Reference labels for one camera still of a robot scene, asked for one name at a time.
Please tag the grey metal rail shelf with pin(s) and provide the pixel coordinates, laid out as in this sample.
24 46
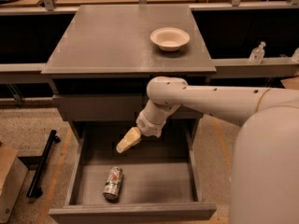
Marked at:
220 68

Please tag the closed grey top drawer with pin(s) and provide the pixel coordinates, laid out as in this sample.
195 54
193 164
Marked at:
103 107

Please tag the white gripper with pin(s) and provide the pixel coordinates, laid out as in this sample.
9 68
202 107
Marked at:
147 126

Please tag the clear plastic bottle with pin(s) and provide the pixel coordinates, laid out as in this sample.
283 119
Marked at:
257 54

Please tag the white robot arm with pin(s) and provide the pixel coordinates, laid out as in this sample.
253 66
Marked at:
265 164

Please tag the black metal bar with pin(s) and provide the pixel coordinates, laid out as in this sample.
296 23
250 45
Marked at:
35 191

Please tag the brown cardboard box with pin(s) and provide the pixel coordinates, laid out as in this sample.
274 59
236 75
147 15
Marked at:
12 174

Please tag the green white 7up can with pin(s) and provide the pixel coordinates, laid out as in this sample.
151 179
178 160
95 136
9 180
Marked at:
113 184

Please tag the white paper bowl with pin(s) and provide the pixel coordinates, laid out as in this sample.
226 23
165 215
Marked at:
169 38

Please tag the grey drawer cabinet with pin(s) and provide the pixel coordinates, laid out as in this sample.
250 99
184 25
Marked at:
119 36

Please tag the open grey middle drawer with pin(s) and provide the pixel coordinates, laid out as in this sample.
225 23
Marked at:
160 181

